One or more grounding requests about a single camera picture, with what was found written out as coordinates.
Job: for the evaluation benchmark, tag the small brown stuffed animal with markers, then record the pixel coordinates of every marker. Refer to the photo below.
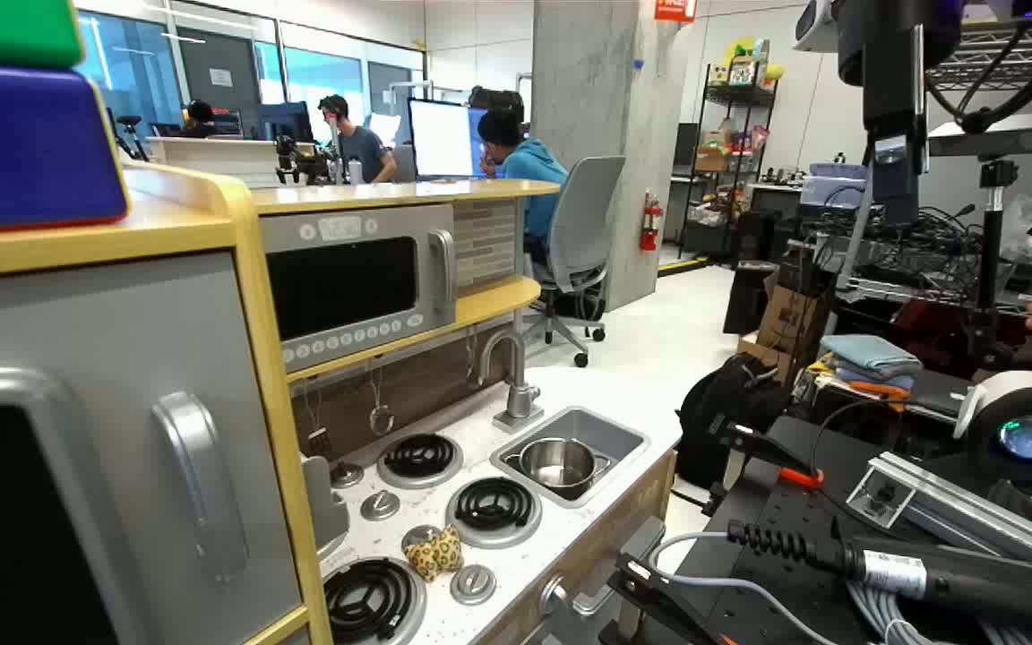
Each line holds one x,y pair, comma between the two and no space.
435,552

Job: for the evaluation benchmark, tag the small silver metal pot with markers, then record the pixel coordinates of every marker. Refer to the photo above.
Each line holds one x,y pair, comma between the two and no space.
558,460

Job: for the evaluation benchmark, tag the black coil stove burner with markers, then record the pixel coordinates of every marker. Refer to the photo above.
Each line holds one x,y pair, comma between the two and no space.
418,458
369,595
492,508

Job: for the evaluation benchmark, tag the grey stove knob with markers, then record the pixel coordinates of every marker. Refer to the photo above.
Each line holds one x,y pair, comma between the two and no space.
344,476
470,585
381,504

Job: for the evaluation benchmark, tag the silver toy faucet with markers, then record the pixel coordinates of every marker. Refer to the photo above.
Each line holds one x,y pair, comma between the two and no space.
522,388

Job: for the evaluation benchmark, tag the grey office chair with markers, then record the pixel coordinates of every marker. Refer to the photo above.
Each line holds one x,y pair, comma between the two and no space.
582,235

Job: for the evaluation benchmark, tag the grey toy sink basin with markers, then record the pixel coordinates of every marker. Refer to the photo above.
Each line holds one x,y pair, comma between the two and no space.
609,435

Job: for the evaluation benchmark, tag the person in blue shirt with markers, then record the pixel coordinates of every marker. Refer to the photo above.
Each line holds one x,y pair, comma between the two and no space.
531,164

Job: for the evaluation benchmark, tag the red fire extinguisher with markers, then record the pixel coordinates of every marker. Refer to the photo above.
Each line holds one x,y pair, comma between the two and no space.
649,225

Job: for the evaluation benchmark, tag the grey toy microwave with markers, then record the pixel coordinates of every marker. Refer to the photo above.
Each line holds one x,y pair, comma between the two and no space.
348,287

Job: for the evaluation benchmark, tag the white monitor screen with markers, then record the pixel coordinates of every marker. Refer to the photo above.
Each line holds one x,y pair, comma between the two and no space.
439,136

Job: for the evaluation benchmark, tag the black backpack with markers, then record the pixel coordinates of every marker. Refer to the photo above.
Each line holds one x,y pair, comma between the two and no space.
718,415

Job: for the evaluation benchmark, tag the person in grey shirt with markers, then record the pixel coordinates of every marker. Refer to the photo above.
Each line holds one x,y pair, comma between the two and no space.
359,149

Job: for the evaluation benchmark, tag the brown cardboard box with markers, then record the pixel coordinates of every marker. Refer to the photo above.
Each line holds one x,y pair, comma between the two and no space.
789,319

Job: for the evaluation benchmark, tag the black storage shelf rack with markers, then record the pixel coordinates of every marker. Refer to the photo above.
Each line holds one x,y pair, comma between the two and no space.
736,155

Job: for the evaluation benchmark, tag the black clamp tool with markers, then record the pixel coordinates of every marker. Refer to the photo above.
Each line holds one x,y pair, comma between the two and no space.
652,593

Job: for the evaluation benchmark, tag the blue translucent storage bin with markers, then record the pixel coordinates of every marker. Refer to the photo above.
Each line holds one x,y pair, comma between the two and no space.
834,184

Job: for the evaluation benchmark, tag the wooden toy kitchen unit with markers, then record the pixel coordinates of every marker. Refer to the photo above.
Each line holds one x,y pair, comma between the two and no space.
179,220

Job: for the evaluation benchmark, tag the folded teal cloth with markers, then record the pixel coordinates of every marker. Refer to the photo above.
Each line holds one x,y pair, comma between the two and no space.
872,353

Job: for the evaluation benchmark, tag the grey toy oven door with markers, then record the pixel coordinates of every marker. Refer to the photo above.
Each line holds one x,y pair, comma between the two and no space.
99,397

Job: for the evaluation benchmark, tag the silver aluminium extrusion bar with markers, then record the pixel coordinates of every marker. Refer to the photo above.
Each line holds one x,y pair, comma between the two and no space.
959,508

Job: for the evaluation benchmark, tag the blue plastic bin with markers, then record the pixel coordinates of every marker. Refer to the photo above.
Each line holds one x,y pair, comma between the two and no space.
18,145

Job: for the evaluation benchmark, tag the green plastic block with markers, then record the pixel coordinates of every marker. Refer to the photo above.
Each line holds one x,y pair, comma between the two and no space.
1,30

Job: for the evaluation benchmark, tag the black camera on stand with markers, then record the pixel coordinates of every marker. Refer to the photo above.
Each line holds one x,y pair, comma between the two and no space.
1004,133

